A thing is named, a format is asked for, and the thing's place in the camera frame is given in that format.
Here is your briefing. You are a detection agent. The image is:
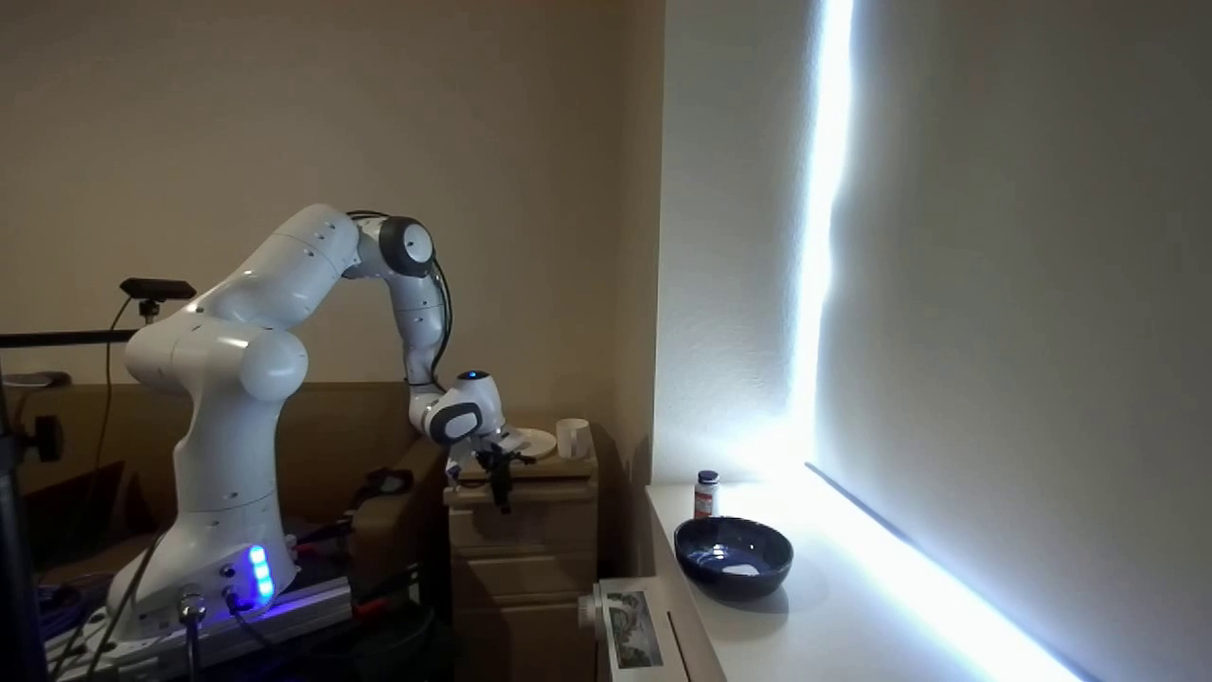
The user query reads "white plate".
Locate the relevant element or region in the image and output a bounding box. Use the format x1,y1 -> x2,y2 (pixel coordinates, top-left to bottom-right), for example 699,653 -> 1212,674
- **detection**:
499,429 -> 557,463

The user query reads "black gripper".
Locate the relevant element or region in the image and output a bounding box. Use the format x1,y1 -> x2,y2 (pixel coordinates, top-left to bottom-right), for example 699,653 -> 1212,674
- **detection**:
477,444 -> 516,514

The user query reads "beige drawer cabinet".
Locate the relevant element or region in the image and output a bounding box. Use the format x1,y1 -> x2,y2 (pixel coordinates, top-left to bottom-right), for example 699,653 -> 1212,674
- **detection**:
442,454 -> 599,682

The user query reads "white mug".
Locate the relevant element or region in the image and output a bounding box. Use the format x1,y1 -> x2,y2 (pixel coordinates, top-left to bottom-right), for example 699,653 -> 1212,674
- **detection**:
557,415 -> 597,458

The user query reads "cabinet drawer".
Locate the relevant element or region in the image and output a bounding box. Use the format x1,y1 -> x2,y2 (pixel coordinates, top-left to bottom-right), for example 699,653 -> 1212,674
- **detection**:
442,481 -> 599,557

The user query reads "small spice bottle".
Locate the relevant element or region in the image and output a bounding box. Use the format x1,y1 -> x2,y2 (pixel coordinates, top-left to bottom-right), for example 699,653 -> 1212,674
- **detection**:
692,468 -> 719,519

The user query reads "white radiator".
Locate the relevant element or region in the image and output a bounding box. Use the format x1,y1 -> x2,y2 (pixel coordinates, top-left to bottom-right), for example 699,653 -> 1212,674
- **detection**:
580,574 -> 691,682

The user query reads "brown cardboard box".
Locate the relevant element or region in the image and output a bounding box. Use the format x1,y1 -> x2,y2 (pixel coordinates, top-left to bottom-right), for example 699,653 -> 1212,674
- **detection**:
21,384 -> 442,586

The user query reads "black camera on stand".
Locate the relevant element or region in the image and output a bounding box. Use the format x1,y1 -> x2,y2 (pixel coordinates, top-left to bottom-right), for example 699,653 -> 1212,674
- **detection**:
121,276 -> 199,317

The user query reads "robot base with blue lights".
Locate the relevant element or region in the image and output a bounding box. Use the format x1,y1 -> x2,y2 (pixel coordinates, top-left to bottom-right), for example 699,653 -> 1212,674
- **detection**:
47,540 -> 353,682

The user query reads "dark blue bowl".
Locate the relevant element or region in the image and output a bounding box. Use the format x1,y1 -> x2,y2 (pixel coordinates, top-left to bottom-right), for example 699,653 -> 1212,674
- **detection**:
674,514 -> 796,602

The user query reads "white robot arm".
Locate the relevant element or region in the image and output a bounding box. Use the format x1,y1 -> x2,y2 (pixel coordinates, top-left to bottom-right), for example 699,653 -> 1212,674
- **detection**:
113,203 -> 508,611

